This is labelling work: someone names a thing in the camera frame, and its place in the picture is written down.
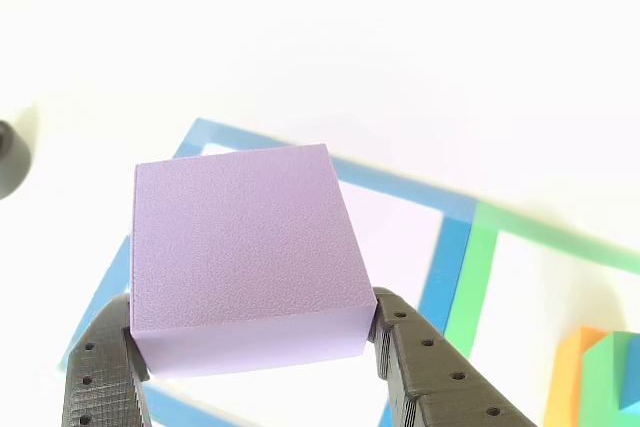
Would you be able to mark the green block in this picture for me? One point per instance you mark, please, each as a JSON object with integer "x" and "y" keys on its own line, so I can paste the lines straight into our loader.
{"x": 605, "y": 377}

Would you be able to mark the black tripod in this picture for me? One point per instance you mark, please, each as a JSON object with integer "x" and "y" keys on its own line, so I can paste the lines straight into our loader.
{"x": 12, "y": 162}

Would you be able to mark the blue square frame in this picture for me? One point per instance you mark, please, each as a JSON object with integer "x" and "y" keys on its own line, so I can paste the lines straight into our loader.
{"x": 445, "y": 257}

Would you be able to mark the green square frame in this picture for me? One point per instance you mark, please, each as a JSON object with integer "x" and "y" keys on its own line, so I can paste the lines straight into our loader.
{"x": 475, "y": 272}

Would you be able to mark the large purple block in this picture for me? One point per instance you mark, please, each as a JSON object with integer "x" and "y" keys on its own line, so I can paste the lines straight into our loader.
{"x": 240, "y": 237}

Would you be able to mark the orange block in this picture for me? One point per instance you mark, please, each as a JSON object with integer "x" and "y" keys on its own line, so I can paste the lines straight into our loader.
{"x": 565, "y": 382}

